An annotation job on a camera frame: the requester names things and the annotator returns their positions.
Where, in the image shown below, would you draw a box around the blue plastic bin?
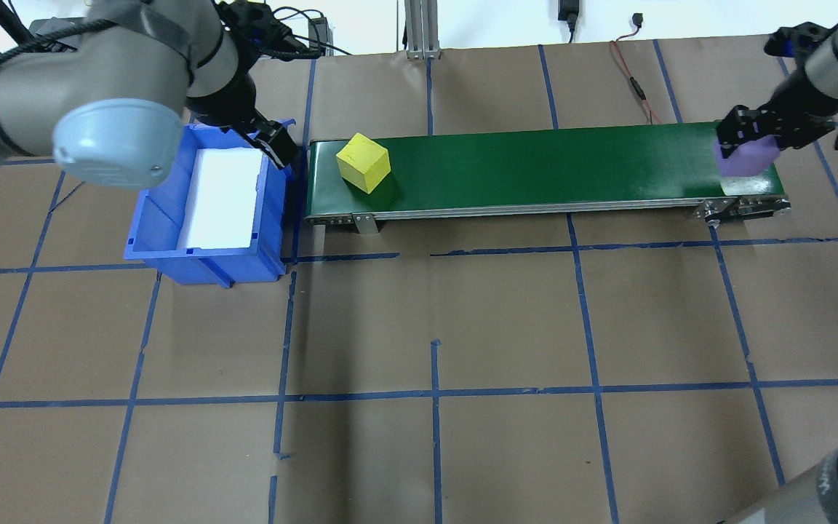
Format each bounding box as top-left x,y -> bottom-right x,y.
123,119 -> 298,288

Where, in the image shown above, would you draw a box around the dark grey adapter box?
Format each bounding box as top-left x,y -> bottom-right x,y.
308,16 -> 332,53

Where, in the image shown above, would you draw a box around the red thin wire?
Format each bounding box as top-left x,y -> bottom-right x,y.
610,29 -> 665,126

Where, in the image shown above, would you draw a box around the purple foam block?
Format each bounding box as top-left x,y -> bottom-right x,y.
714,137 -> 782,178

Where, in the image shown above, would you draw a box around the aluminium extrusion post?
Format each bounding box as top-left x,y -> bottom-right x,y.
404,0 -> 442,60

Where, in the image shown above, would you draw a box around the yellow foam block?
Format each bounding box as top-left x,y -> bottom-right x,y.
335,132 -> 391,195

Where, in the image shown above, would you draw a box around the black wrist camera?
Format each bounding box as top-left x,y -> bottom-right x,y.
765,22 -> 829,60
218,0 -> 325,60

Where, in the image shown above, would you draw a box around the green conveyor belt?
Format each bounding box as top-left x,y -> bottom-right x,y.
305,120 -> 792,235

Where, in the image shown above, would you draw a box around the white foam pad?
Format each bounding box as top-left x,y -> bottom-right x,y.
175,148 -> 266,250

